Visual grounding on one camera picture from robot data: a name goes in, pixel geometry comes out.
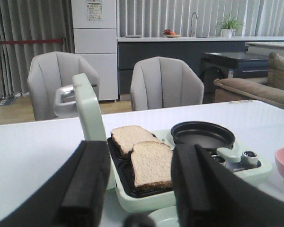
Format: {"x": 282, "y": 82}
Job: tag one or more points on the white refrigerator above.
{"x": 95, "y": 38}

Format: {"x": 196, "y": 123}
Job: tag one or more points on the right silver control knob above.
{"x": 249, "y": 158}

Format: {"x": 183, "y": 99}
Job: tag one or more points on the chrome kitchen faucet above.
{"x": 193, "y": 24}

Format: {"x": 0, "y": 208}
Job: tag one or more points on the fruit plate on counter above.
{"x": 170, "y": 34}

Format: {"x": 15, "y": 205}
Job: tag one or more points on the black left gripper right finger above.
{"x": 227, "y": 201}

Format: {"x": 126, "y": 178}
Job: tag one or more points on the dark grey kitchen counter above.
{"x": 188, "y": 49}

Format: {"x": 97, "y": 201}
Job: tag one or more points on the beige sofa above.
{"x": 268, "y": 89}

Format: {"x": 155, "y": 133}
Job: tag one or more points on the left silver control knob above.
{"x": 219, "y": 159}

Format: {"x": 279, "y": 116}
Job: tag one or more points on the mint green sandwich maker lid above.
{"x": 80, "y": 97}

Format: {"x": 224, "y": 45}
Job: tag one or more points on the silver control knob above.
{"x": 219, "y": 159}
{"x": 249, "y": 158}

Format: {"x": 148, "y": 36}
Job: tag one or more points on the grey upholstered chair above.
{"x": 51, "y": 71}
{"x": 162, "y": 82}

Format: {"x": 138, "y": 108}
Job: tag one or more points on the mint green round plate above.
{"x": 165, "y": 217}

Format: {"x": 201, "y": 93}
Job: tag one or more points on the black round frying pan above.
{"x": 208, "y": 135}

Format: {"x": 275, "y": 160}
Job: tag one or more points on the red barrier belt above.
{"x": 61, "y": 40}

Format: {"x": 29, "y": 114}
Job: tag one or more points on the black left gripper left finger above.
{"x": 73, "y": 196}

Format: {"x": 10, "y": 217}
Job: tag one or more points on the left grey upholstered chair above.
{"x": 51, "y": 71}

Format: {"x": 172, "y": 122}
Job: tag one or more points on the dark washing machine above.
{"x": 222, "y": 65}

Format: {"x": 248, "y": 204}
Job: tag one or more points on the right grey upholstered chair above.
{"x": 162, "y": 82}

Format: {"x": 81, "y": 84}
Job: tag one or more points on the bread slice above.
{"x": 151, "y": 163}
{"x": 125, "y": 137}

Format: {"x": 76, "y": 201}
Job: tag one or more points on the potted green plant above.
{"x": 229, "y": 25}

